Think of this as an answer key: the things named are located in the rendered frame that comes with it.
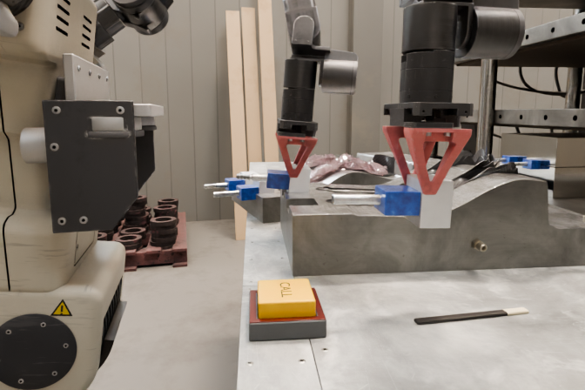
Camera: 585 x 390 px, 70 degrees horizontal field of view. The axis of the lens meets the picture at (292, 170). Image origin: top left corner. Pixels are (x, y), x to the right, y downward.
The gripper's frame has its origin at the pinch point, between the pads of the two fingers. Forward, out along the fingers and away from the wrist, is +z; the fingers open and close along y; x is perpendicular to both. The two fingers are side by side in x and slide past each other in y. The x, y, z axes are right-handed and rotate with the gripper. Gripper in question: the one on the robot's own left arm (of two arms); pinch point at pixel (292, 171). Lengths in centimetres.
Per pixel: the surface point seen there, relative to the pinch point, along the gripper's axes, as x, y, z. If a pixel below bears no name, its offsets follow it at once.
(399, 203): -9.0, -30.9, -1.9
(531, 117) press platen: -78, 49, -14
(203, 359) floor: 22, 89, 97
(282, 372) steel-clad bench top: 3.6, -40.9, 11.9
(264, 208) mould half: 4.3, 10.0, 9.9
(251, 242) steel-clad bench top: 6.7, -3.0, 13.0
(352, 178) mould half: -15.3, 16.4, 3.4
